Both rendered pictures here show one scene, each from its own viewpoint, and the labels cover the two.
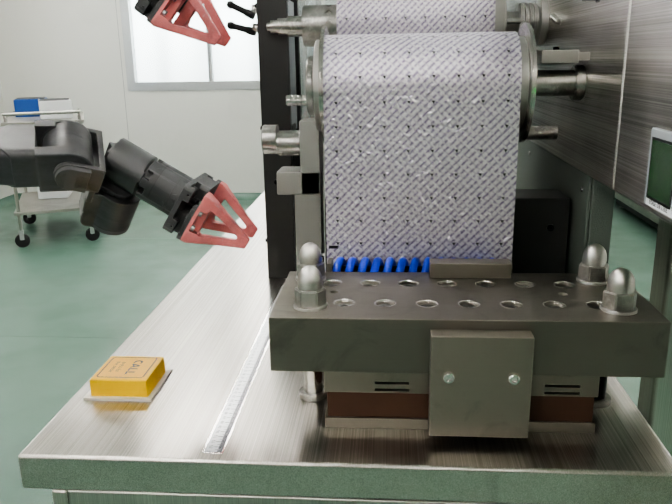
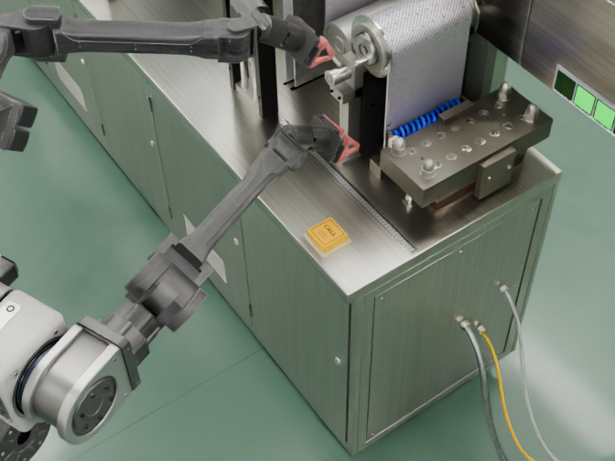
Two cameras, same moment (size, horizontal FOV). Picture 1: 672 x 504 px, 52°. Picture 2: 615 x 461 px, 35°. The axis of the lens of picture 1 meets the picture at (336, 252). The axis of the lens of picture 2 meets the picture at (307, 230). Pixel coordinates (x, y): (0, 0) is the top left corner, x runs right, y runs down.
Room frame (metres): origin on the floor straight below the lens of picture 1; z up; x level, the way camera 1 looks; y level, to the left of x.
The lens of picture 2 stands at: (-0.33, 1.19, 2.62)
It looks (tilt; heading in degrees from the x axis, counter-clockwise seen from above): 49 degrees down; 322
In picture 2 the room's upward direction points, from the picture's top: 2 degrees counter-clockwise
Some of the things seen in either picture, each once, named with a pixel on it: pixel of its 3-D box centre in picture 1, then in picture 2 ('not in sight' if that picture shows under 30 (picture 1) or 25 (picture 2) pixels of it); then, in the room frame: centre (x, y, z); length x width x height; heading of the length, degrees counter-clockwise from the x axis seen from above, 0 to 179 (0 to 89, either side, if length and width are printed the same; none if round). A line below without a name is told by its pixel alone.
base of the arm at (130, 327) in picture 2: not in sight; (124, 337); (0.47, 0.90, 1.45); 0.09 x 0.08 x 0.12; 18
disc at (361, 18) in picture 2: (325, 86); (371, 47); (0.92, 0.01, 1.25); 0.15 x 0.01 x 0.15; 176
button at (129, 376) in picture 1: (128, 376); (327, 235); (0.78, 0.26, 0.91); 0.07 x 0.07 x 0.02; 86
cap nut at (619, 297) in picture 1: (620, 288); (532, 111); (0.67, -0.29, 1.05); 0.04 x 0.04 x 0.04
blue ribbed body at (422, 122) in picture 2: (418, 270); (428, 119); (0.83, -0.10, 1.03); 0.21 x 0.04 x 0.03; 86
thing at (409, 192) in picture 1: (419, 201); (426, 88); (0.85, -0.11, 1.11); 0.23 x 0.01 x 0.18; 86
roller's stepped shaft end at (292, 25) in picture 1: (285, 26); not in sight; (1.18, 0.08, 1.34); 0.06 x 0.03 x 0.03; 86
